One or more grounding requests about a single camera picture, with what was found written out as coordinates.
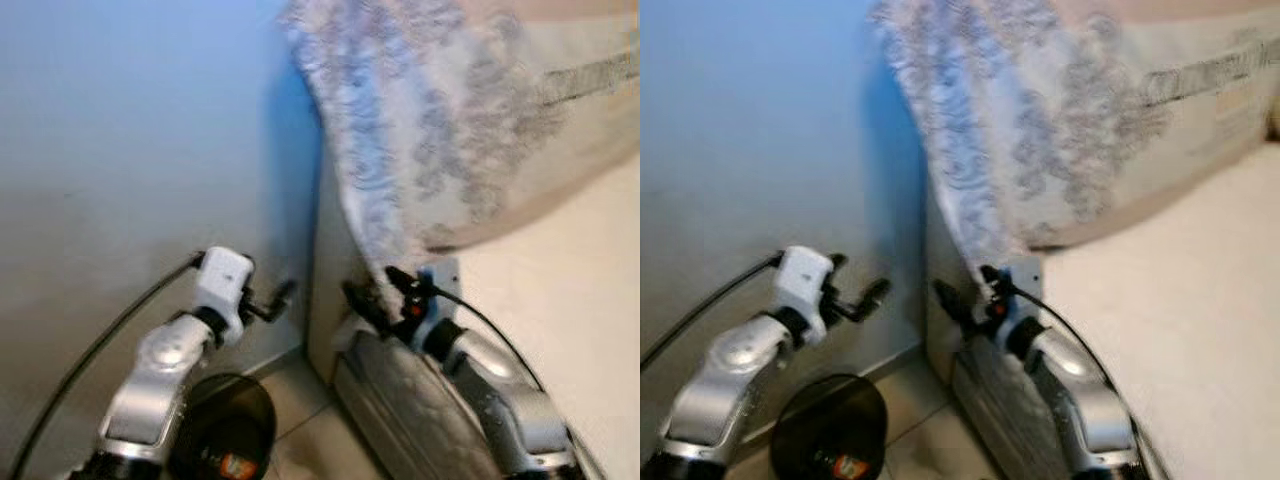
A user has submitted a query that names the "patterned pillow with Colorful print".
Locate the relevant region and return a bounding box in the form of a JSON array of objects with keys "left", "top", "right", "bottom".
[
  {"left": 280, "top": 0, "right": 641, "bottom": 291},
  {"left": 870, "top": 0, "right": 1280, "bottom": 291}
]

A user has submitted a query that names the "grey quilted mattress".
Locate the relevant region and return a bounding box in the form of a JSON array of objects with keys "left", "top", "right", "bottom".
[
  {"left": 330, "top": 325, "right": 511, "bottom": 480},
  {"left": 950, "top": 330, "right": 1101, "bottom": 480}
]

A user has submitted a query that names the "white quilted bed sheet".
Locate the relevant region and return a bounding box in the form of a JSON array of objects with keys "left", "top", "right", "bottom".
[
  {"left": 925, "top": 140, "right": 1280, "bottom": 480},
  {"left": 305, "top": 150, "right": 641, "bottom": 480}
]

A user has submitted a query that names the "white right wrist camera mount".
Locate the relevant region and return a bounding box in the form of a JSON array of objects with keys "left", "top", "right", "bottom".
[
  {"left": 1005, "top": 258, "right": 1046, "bottom": 341},
  {"left": 415, "top": 258, "right": 463, "bottom": 346}
]

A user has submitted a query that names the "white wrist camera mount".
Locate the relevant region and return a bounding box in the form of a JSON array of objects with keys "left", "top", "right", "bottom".
[
  {"left": 1005, "top": 258, "right": 1046, "bottom": 341},
  {"left": 780, "top": 245, "right": 836, "bottom": 346},
  {"left": 415, "top": 258, "right": 463, "bottom": 346},
  {"left": 193, "top": 247, "right": 253, "bottom": 346}
]

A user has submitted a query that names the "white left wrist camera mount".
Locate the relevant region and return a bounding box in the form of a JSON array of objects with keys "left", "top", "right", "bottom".
[
  {"left": 193, "top": 247, "right": 253, "bottom": 346},
  {"left": 780, "top": 245, "right": 836, "bottom": 346}
]

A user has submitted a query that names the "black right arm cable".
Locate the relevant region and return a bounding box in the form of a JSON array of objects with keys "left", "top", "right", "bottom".
[
  {"left": 1020, "top": 285, "right": 1141, "bottom": 401},
  {"left": 430, "top": 285, "right": 546, "bottom": 391}
]

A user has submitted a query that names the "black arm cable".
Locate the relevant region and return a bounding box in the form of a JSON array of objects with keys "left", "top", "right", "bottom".
[
  {"left": 1020, "top": 285, "right": 1141, "bottom": 401},
  {"left": 640, "top": 250, "right": 786, "bottom": 371},
  {"left": 10, "top": 250, "right": 206, "bottom": 480},
  {"left": 430, "top": 285, "right": 546, "bottom": 391}
]

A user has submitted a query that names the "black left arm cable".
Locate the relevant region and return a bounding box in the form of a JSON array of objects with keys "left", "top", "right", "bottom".
[
  {"left": 10, "top": 250, "right": 206, "bottom": 480},
  {"left": 640, "top": 250, "right": 786, "bottom": 371}
]

